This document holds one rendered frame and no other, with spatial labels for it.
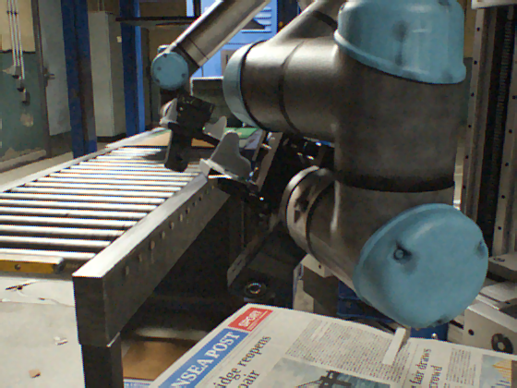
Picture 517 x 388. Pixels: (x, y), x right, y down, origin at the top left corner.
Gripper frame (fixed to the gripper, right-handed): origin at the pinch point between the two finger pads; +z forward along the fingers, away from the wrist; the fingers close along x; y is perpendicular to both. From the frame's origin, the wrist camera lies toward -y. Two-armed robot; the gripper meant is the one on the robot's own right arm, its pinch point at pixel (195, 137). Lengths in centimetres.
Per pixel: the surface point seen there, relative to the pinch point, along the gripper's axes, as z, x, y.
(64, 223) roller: -15.2, -16.5, -27.0
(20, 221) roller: -19.3, -24.8, -30.4
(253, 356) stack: 51, 2, -16
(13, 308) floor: -155, -21, -115
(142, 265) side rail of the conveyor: 2.7, -1.5, -25.6
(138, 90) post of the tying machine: -188, 3, 3
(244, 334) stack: 46.5, 2.6, -15.8
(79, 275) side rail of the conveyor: 16.5, -12.9, -25.2
